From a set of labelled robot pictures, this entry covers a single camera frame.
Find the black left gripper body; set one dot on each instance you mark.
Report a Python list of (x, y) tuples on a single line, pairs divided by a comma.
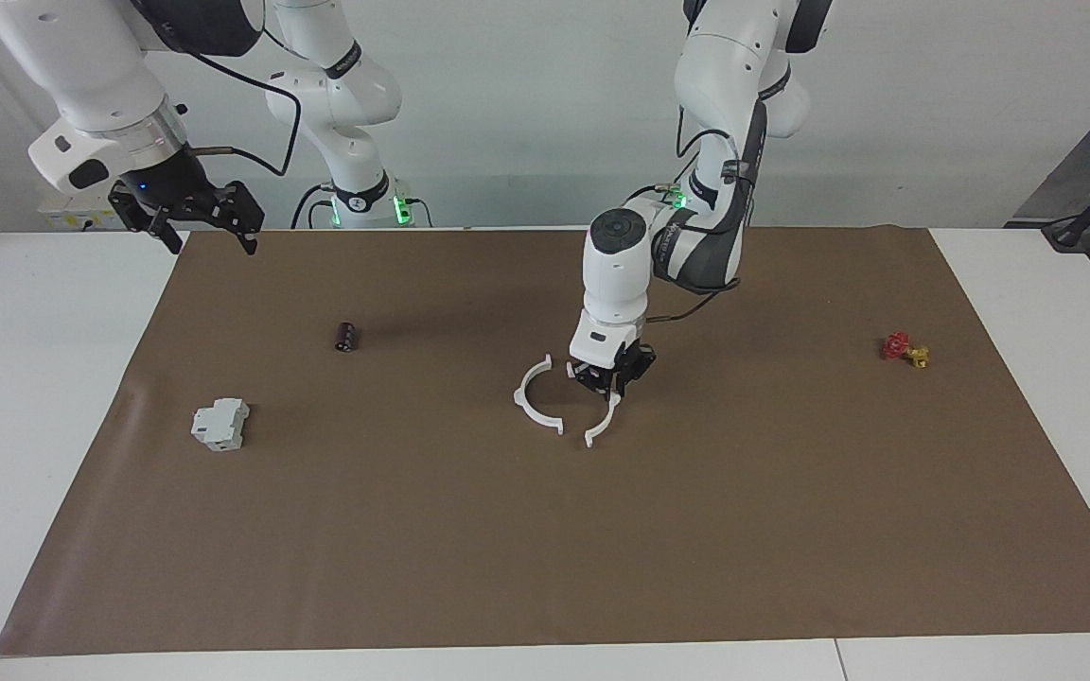
[(625, 364)]

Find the beige box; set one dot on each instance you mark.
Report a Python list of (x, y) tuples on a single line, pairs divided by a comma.
[(62, 219)]

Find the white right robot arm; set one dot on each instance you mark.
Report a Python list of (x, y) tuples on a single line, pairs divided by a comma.
[(91, 76)]

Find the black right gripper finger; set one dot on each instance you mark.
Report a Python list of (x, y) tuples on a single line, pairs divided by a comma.
[(143, 225), (244, 213)]

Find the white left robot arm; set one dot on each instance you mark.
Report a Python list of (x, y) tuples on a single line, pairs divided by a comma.
[(616, 274)]

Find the white half pipe clamp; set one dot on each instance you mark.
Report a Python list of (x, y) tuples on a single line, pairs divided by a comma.
[(591, 440), (518, 397)]

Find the white circuit breaker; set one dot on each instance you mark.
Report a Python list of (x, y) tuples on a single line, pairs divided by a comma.
[(219, 426)]

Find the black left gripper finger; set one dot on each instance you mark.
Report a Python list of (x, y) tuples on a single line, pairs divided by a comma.
[(625, 381), (601, 386)]

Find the brown paper mat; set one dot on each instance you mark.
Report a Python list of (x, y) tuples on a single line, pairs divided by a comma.
[(507, 549)]

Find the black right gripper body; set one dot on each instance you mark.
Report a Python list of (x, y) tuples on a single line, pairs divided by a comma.
[(167, 189)]

